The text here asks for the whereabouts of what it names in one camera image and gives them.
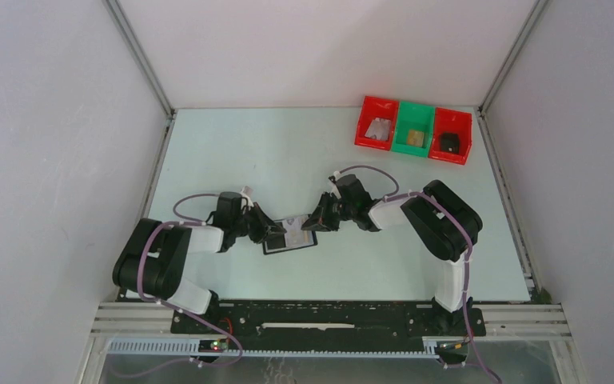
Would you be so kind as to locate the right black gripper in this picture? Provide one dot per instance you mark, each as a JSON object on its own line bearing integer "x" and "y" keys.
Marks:
{"x": 320, "y": 220}

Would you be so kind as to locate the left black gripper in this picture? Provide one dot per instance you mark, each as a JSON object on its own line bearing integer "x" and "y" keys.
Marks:
{"x": 265, "y": 226}

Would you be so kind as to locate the black leather card holder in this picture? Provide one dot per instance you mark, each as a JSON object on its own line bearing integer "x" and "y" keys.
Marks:
{"x": 294, "y": 238}

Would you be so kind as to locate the thin white credit card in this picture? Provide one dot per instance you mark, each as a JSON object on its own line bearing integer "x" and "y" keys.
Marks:
{"x": 377, "y": 130}

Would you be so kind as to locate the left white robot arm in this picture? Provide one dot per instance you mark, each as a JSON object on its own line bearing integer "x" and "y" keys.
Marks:
{"x": 152, "y": 263}

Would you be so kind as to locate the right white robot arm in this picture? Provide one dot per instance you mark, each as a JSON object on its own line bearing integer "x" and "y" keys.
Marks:
{"x": 444, "y": 222}

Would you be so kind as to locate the silver card in bin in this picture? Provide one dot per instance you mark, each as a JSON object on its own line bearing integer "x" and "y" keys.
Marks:
{"x": 388, "y": 124}

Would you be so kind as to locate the tan object in bin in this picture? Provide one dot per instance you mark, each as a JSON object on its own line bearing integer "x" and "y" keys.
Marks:
{"x": 416, "y": 138}

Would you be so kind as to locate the left red bin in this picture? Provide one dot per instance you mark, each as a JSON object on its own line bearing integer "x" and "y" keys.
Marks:
{"x": 374, "y": 107}

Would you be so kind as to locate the red bin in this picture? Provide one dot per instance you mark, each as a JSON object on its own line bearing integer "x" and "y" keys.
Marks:
{"x": 374, "y": 107}
{"x": 453, "y": 121}

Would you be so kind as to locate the green bin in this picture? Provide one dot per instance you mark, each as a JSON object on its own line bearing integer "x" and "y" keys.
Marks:
{"x": 414, "y": 129}

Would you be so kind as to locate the black object in bin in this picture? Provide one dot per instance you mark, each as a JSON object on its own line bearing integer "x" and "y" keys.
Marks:
{"x": 449, "y": 143}

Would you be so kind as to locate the right red bin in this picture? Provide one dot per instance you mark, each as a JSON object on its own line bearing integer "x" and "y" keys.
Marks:
{"x": 453, "y": 121}

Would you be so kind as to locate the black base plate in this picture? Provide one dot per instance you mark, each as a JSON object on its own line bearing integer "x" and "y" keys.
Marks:
{"x": 346, "y": 325}

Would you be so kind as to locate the grey cable duct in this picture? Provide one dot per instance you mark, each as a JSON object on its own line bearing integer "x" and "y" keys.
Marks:
{"x": 180, "y": 347}

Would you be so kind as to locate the aluminium frame rail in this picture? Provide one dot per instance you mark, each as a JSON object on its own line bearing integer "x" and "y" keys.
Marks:
{"x": 503, "y": 322}

